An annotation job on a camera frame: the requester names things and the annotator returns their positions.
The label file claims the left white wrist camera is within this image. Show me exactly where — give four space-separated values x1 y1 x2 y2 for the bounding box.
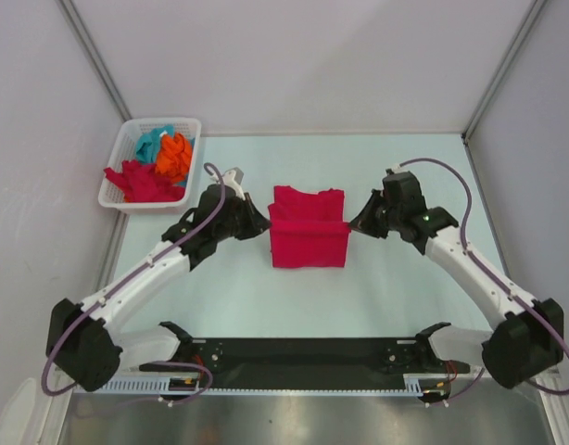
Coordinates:
207 167 246 200

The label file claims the left aluminium frame post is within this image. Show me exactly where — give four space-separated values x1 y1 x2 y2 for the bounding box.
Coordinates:
55 0 133 121

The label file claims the teal t shirt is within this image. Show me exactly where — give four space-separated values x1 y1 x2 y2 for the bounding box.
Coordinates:
135 125 174 164

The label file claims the white plastic laundry basket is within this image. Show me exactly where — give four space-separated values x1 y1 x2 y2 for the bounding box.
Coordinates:
98 117 202 214

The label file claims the orange t shirt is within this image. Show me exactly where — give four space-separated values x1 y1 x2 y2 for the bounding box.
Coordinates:
156 133 193 184

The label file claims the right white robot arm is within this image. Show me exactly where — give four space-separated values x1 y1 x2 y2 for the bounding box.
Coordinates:
349 170 564 388

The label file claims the red t shirt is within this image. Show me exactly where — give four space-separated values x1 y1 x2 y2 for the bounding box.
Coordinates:
104 160 185 203
269 185 350 269

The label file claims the right aluminium frame post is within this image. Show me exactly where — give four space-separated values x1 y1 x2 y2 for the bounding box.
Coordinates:
461 0 548 140

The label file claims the slotted cable duct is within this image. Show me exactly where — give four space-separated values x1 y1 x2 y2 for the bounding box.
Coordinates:
95 373 424 397

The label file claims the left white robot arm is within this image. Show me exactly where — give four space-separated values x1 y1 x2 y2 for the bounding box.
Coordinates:
46 184 271 392

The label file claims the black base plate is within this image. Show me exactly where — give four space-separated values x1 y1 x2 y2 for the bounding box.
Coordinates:
139 336 457 391

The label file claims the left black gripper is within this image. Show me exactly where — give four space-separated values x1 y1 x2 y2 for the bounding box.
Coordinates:
213 192 271 242

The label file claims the aluminium frame post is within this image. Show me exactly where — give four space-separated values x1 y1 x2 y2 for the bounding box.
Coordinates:
461 0 548 140
55 0 133 121

